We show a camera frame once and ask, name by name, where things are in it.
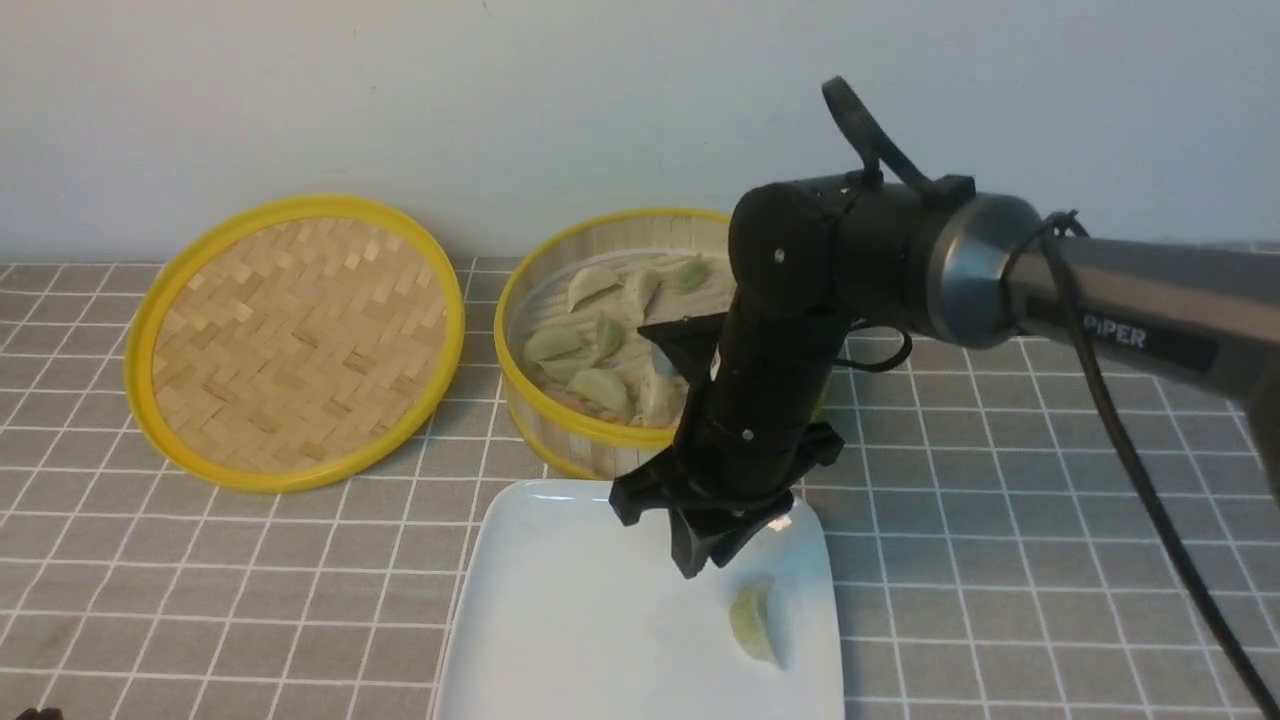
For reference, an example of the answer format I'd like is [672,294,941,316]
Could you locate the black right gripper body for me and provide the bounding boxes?
[609,301,846,532]

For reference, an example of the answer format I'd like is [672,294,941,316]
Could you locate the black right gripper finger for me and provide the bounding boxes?
[669,520,724,579]
[716,510,788,569]

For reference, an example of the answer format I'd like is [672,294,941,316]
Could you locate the green dumpling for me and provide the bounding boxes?
[728,578,780,667]
[667,255,710,293]

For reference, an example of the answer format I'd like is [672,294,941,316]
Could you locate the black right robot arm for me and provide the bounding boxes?
[609,173,1279,578]

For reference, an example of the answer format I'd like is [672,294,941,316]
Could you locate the white square plate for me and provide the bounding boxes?
[433,480,845,719]

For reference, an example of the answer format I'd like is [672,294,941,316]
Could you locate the green dumpling steamer front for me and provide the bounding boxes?
[567,366,634,424]

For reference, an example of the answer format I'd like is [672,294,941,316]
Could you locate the green dumpling steamer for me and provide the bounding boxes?
[524,325,584,363]
[567,366,634,424]

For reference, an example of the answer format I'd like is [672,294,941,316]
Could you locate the bamboo steamer basket yellow rim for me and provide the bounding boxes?
[494,208,735,480]

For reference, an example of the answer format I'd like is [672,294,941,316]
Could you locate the green dumpling in steamer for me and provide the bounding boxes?
[667,255,710,293]

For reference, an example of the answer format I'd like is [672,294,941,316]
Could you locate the white dumpling in steamer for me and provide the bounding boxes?
[620,266,663,325]

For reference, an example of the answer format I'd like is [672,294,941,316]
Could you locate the white dumpling steamer rear left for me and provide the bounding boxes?
[564,265,622,313]

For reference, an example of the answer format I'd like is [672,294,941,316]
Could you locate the green dumpling steamer left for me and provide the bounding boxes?
[524,325,584,363]

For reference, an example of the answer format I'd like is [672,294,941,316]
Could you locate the grey checked tablecloth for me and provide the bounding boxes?
[1,256,1258,719]

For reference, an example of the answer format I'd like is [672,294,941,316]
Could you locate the woven bamboo steamer lid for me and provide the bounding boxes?
[124,195,465,495]

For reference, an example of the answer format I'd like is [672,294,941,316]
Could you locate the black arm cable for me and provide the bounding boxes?
[822,76,1280,716]

